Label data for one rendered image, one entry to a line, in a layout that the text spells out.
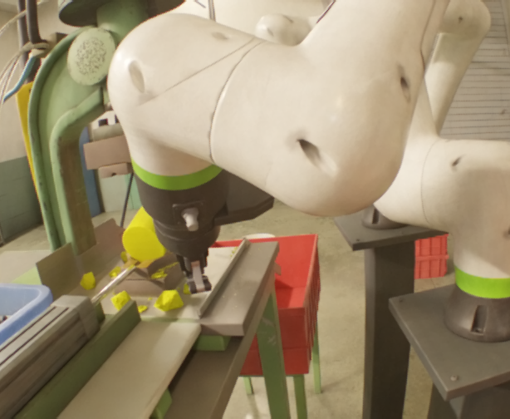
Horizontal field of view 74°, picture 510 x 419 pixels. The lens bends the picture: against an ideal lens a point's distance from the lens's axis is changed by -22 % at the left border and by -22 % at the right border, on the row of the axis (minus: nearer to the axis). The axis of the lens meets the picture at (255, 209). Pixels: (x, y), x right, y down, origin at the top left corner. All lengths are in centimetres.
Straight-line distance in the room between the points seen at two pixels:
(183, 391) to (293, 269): 121
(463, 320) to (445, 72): 68
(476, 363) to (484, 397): 13
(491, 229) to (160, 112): 38
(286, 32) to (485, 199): 72
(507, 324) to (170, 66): 48
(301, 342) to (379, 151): 87
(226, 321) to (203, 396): 11
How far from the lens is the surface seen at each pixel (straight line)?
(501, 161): 48
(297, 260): 160
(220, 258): 70
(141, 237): 60
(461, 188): 50
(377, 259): 104
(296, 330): 105
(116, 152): 55
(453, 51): 104
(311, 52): 26
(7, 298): 65
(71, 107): 67
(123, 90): 29
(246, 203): 42
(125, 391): 40
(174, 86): 27
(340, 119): 23
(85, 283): 67
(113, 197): 709
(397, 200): 57
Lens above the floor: 123
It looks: 13 degrees down
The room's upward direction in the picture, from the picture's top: 8 degrees counter-clockwise
